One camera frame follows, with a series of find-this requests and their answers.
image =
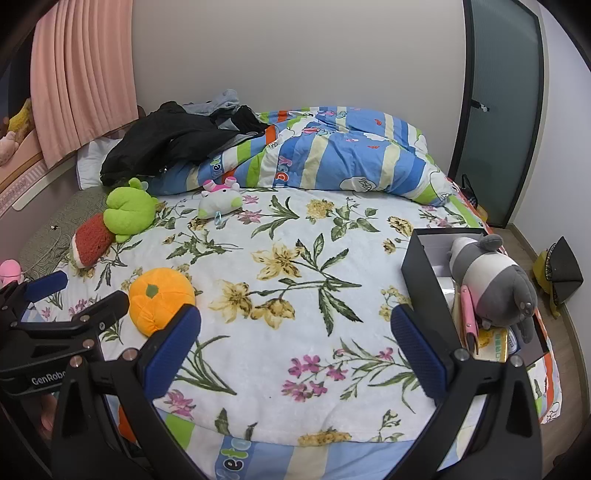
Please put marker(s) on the pink curtain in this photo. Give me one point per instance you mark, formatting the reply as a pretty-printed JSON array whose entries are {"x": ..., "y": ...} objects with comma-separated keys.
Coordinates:
[{"x": 83, "y": 69}]

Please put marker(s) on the black cardboard box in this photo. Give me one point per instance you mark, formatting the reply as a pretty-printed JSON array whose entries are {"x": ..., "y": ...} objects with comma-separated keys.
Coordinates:
[{"x": 422, "y": 263}]

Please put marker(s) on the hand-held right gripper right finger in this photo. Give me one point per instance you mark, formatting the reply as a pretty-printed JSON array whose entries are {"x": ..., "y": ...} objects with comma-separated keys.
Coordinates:
[{"x": 418, "y": 350}]

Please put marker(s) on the green frog plush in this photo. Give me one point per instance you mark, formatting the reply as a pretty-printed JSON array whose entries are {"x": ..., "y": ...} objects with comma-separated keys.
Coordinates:
[{"x": 129, "y": 212}]

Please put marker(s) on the white floral blanket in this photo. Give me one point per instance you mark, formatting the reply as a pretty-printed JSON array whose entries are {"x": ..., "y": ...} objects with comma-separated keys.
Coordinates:
[{"x": 286, "y": 230}]

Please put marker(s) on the small pink plush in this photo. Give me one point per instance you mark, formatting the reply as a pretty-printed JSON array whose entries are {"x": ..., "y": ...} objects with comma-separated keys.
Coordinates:
[{"x": 9, "y": 272}]

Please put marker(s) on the white pink unicorn plush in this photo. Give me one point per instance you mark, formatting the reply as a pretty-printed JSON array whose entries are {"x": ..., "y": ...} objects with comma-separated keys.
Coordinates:
[{"x": 221, "y": 201}]

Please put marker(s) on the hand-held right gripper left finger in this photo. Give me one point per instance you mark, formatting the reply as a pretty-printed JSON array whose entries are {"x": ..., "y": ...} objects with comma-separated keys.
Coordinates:
[{"x": 171, "y": 350}]

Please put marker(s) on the red fuzzy plush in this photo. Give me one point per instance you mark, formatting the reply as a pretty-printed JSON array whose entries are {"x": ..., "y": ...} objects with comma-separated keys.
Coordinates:
[{"x": 92, "y": 240}]

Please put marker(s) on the beige window ledge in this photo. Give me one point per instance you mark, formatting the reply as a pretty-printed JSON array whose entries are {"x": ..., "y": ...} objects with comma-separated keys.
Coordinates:
[{"x": 27, "y": 170}]

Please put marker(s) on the pink pencil case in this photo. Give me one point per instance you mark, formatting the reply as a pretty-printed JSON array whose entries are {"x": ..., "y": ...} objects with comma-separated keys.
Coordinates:
[{"x": 468, "y": 314}]

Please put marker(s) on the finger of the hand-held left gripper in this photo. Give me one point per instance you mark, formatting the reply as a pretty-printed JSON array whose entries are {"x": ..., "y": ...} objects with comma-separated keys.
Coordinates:
[
  {"x": 46, "y": 285},
  {"x": 104, "y": 309}
]

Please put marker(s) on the dark plaid bag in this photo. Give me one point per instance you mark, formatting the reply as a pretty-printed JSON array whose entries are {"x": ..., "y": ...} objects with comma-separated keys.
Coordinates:
[{"x": 468, "y": 189}]

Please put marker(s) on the grey clothing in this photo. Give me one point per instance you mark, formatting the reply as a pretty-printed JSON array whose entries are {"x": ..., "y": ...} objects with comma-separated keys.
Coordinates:
[{"x": 221, "y": 101}]

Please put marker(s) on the yellow plush toy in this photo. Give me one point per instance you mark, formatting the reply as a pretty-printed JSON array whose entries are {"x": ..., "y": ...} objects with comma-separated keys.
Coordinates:
[{"x": 21, "y": 120}]

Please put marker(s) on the yellow medicine box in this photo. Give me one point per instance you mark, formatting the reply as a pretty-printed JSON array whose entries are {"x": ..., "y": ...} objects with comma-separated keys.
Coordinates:
[{"x": 496, "y": 346}]

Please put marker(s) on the black jacket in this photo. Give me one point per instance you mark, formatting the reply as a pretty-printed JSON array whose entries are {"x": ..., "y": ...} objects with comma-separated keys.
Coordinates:
[{"x": 152, "y": 143}]

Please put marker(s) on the frosted glass door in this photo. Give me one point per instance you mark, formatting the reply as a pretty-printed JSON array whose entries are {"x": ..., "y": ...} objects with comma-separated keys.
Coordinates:
[{"x": 503, "y": 115}]

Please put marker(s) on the striped cartoon duvet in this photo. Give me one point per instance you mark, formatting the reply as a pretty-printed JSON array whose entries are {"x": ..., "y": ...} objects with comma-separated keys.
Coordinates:
[{"x": 323, "y": 147}]

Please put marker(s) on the yellow stool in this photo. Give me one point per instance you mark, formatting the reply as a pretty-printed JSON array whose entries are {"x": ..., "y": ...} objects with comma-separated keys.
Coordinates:
[{"x": 542, "y": 272}]

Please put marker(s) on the white pillow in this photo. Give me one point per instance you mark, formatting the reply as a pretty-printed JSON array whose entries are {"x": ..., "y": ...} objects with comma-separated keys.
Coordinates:
[{"x": 92, "y": 161}]

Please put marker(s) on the yellow bin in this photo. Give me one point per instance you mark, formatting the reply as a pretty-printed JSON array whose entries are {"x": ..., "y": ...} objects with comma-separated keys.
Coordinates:
[{"x": 482, "y": 212}]

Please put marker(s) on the pale pink plush toy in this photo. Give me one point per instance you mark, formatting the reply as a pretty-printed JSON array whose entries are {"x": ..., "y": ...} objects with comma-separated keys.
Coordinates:
[{"x": 7, "y": 147}]

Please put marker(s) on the grey patterned mattress pad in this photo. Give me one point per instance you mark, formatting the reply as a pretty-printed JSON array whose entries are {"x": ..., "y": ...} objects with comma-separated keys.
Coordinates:
[{"x": 55, "y": 217}]

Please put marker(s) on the grey white panda plush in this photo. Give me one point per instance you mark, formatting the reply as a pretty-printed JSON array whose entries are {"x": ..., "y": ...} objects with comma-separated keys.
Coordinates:
[{"x": 489, "y": 277}]

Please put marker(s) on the dark grey cushion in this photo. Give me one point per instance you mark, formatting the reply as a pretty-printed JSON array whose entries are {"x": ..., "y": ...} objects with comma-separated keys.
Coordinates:
[{"x": 565, "y": 267}]

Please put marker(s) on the orange fruit plush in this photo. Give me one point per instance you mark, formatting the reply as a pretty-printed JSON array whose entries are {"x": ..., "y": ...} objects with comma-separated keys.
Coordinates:
[{"x": 157, "y": 295}]

